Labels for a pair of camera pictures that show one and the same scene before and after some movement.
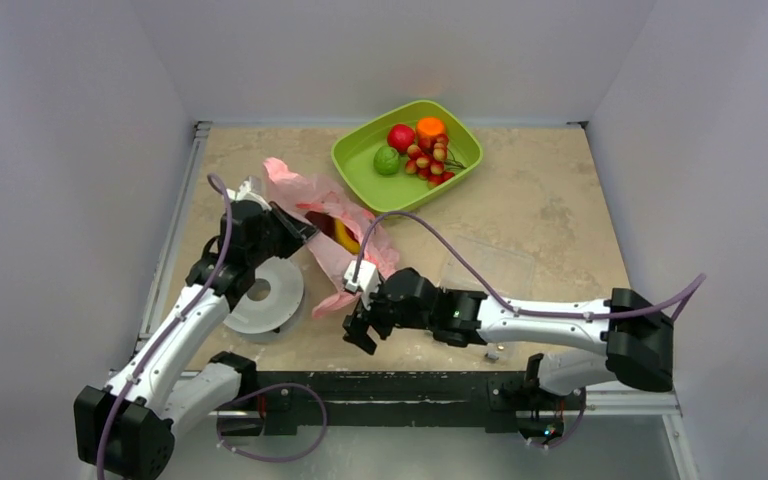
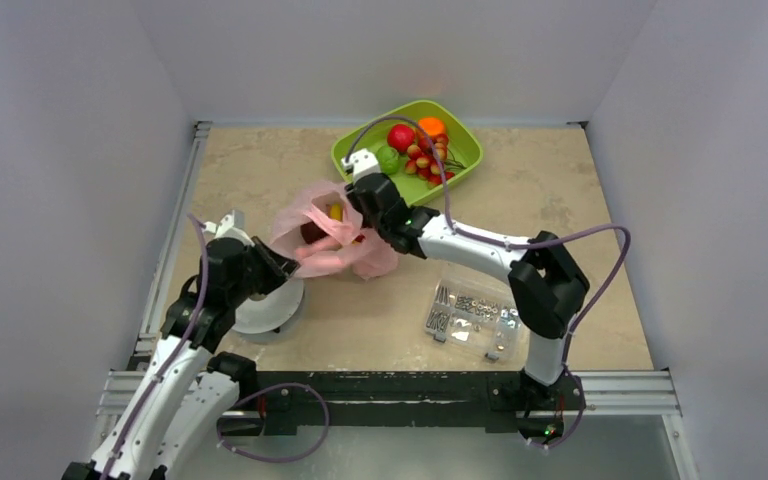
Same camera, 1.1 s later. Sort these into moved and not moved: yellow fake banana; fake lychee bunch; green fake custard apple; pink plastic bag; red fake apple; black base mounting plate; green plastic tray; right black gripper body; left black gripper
Moved: left black gripper; yellow fake banana; pink plastic bag; right black gripper body
Not moved: green fake custard apple; red fake apple; green plastic tray; black base mounting plate; fake lychee bunch
